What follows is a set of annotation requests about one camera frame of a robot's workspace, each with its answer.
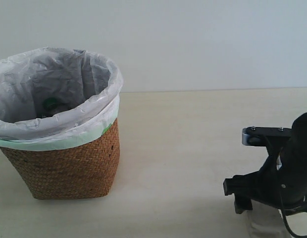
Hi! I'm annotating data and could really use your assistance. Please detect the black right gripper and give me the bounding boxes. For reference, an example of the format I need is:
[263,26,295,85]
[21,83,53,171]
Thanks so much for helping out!
[223,146,307,216]

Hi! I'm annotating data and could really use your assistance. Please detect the brown pulp cardboard tray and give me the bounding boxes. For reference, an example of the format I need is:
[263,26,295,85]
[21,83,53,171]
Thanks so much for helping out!
[245,204,291,238]

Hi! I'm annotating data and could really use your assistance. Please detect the clear bottle green label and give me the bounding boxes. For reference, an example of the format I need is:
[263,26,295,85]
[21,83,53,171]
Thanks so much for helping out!
[37,97,71,119]

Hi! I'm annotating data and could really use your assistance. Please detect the woven wicker trash basket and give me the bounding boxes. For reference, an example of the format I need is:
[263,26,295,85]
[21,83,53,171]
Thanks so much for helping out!
[0,120,120,200]

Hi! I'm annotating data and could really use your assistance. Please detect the white plastic bin liner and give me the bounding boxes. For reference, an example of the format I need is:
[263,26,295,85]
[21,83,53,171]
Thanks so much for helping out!
[0,47,123,151]

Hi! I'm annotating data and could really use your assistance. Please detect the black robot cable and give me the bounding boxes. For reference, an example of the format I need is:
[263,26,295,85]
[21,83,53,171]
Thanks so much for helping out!
[262,135,307,238]

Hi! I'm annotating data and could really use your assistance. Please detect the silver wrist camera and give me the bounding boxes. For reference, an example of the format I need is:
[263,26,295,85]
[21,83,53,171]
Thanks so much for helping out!
[242,126,291,147]

